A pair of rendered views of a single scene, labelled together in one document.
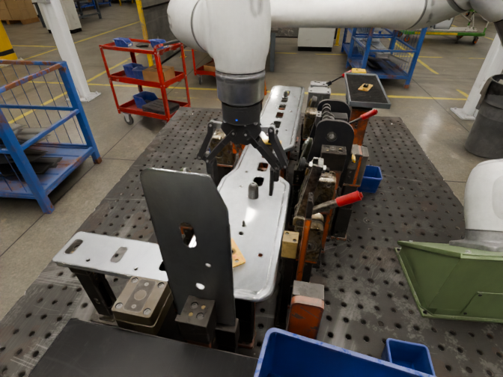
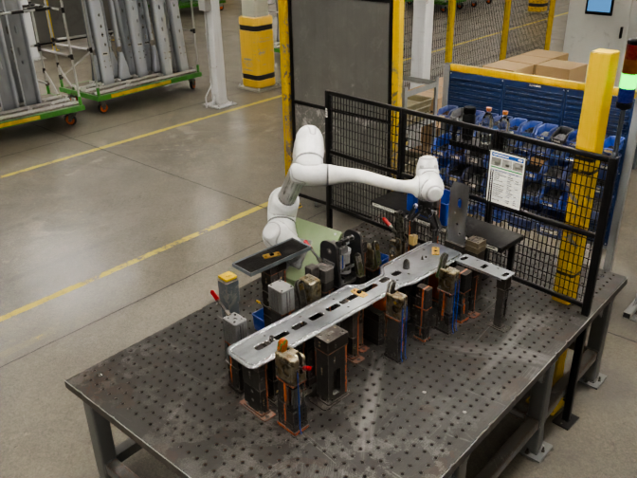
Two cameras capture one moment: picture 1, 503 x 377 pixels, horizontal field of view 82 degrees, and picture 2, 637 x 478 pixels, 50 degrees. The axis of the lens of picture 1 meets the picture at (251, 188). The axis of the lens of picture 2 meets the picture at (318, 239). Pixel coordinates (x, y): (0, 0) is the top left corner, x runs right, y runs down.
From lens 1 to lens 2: 373 cm
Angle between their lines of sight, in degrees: 109
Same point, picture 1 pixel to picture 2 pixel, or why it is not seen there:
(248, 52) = not seen: hidden behind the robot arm
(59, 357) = (502, 242)
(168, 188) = (463, 189)
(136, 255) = (476, 264)
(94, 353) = (492, 240)
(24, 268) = not seen: outside the picture
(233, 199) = (417, 269)
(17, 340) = (550, 333)
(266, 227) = (412, 255)
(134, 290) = (478, 240)
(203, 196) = (455, 187)
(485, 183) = (289, 232)
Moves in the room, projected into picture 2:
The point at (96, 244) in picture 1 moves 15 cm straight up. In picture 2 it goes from (494, 272) to (498, 245)
